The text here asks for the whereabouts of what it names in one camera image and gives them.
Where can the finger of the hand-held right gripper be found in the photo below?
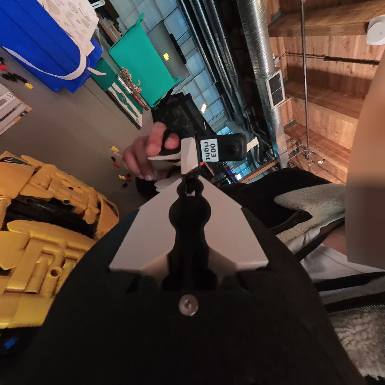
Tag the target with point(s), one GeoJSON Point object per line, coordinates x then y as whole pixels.
{"type": "Point", "coordinates": [165, 157]}
{"type": "Point", "coordinates": [189, 156]}

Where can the cream hoodie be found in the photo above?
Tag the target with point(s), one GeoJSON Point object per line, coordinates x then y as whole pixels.
{"type": "Point", "coordinates": [330, 264]}

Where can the silver air duct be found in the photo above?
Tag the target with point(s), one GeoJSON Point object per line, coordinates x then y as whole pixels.
{"type": "Point", "coordinates": [258, 45]}

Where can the white round ceiling fixture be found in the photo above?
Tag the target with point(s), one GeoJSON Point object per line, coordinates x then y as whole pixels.
{"type": "Point", "coordinates": [377, 30]}

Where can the patterned white paper bag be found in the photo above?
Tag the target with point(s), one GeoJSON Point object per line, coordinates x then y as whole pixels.
{"type": "Point", "coordinates": [75, 18]}

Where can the yellow and black loose bricks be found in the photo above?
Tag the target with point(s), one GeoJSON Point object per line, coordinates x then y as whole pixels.
{"type": "Point", "coordinates": [123, 177]}

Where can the cluster of tiny pin pieces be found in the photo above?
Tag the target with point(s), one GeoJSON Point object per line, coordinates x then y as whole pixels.
{"type": "Point", "coordinates": [15, 77]}

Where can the blue plastic bin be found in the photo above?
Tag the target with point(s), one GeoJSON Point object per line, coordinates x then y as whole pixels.
{"type": "Point", "coordinates": [39, 45]}

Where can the yellow brick toy car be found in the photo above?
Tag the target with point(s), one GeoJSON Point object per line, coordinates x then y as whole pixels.
{"type": "Point", "coordinates": [45, 240]}

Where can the open instruction booklet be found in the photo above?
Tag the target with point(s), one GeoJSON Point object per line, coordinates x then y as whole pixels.
{"type": "Point", "coordinates": [12, 105]}

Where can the white air vent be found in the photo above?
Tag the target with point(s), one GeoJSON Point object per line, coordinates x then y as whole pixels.
{"type": "Point", "coordinates": [275, 88]}

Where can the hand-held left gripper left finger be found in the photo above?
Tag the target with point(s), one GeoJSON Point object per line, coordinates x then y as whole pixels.
{"type": "Point", "coordinates": [141, 237]}

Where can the person's right hand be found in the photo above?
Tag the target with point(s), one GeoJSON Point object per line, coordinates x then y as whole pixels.
{"type": "Point", "coordinates": [138, 156]}

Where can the person's right forearm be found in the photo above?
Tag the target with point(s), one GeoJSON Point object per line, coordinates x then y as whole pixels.
{"type": "Point", "coordinates": [264, 192]}

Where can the teal printed booklet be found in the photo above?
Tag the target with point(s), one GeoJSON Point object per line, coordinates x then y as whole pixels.
{"type": "Point", "coordinates": [126, 105]}

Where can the teal plastic bin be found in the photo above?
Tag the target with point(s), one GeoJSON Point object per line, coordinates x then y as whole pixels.
{"type": "Point", "coordinates": [141, 60]}

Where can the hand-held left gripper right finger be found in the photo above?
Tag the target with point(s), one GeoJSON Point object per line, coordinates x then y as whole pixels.
{"type": "Point", "coordinates": [234, 237]}

